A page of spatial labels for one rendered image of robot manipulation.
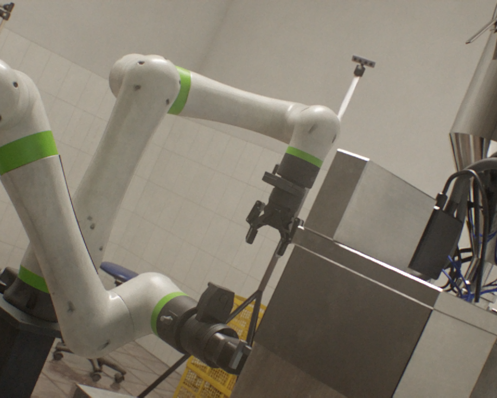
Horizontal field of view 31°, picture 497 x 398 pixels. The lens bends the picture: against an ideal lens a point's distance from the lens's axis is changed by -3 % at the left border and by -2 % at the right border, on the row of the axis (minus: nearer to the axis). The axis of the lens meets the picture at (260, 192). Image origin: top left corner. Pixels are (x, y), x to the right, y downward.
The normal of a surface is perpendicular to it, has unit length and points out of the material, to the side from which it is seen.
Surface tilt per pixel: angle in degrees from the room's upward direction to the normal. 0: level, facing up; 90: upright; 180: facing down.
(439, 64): 90
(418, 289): 90
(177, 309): 56
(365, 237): 90
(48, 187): 73
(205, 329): 64
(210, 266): 90
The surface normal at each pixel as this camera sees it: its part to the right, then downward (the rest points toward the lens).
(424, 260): 0.63, 0.27
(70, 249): 0.49, -0.16
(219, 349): -0.83, -0.39
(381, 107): -0.66, -0.31
